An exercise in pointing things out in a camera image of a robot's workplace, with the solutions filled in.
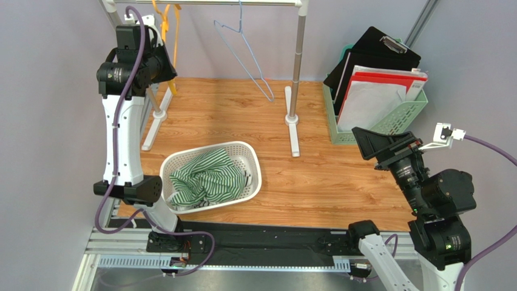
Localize yellow plastic hanger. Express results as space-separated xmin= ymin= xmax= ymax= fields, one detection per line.
xmin=151 ymin=0 xmax=183 ymax=96

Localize light blue wire hanger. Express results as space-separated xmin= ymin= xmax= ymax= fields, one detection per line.
xmin=213 ymin=1 xmax=275 ymax=102

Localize green white striped tank top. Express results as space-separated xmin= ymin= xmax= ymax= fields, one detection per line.
xmin=167 ymin=148 xmax=245 ymax=207

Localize black white striped tank top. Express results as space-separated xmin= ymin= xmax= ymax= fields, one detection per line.
xmin=243 ymin=170 xmax=252 ymax=187

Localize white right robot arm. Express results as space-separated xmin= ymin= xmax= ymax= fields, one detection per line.
xmin=352 ymin=123 xmax=476 ymax=290

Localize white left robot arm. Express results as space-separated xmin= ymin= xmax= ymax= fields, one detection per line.
xmin=93 ymin=19 xmax=178 ymax=232

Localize red white folder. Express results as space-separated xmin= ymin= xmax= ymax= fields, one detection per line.
xmin=337 ymin=65 xmax=428 ymax=132

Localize white metal clothes rack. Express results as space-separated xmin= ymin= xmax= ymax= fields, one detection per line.
xmin=98 ymin=0 xmax=308 ymax=158

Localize black clipboard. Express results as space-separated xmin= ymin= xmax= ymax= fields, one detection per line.
xmin=323 ymin=26 xmax=422 ymax=92

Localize white perforated laundry basket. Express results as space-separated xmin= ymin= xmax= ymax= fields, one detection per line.
xmin=160 ymin=141 xmax=262 ymax=215

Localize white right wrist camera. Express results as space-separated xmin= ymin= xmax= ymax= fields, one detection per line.
xmin=420 ymin=122 xmax=466 ymax=151

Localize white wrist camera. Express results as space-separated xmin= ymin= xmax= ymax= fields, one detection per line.
xmin=420 ymin=122 xmax=466 ymax=151
xmin=124 ymin=13 xmax=157 ymax=37

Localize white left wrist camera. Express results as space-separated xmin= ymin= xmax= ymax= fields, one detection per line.
xmin=124 ymin=13 xmax=157 ymax=37

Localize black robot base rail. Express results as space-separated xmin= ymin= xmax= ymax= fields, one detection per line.
xmin=146 ymin=221 xmax=363 ymax=267

